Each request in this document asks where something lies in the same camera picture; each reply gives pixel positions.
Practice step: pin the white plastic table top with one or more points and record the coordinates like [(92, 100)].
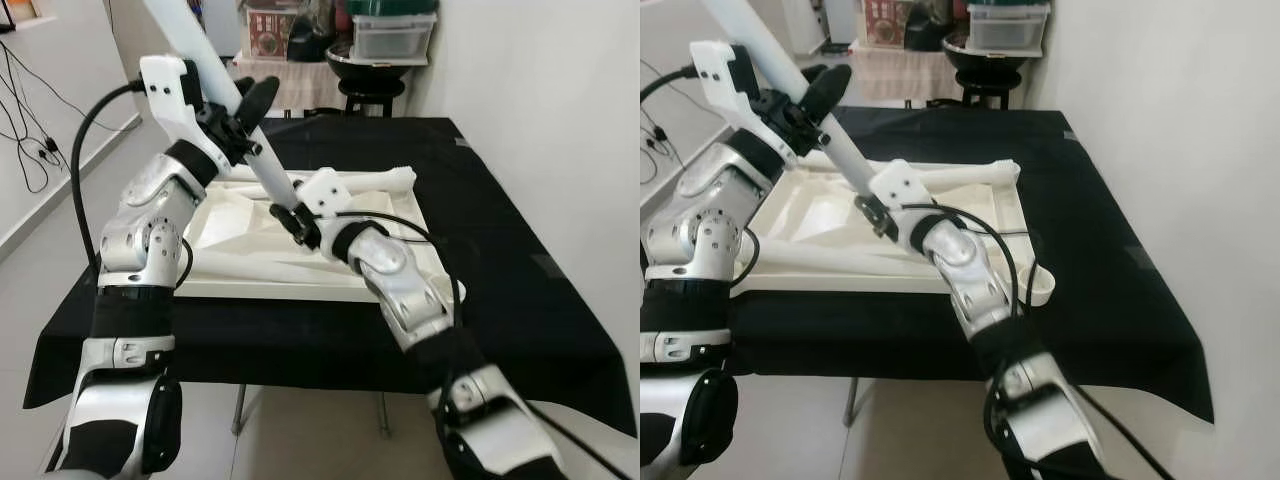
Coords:
[(800, 225), (240, 235)]

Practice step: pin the red print box orange lid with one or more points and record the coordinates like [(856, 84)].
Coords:
[(268, 35), (885, 25)]

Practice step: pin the black plastic bag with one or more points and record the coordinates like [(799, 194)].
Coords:
[(935, 35), (315, 40)]

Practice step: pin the clear container green lid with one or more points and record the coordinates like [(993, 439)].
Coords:
[(1010, 28), (395, 35)]

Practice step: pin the metal table leg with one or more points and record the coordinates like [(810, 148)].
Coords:
[(852, 400), (240, 410), (385, 415)]

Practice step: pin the black tablecloth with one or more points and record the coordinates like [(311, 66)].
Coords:
[(520, 250), (1100, 250)]

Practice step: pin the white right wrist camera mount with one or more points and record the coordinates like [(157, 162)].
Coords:
[(900, 185), (325, 190)]

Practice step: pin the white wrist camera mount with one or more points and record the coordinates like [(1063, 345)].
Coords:
[(715, 70), (325, 190), (165, 85), (900, 185)]

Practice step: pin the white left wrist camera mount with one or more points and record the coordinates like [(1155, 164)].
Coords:
[(165, 85), (715, 70)]

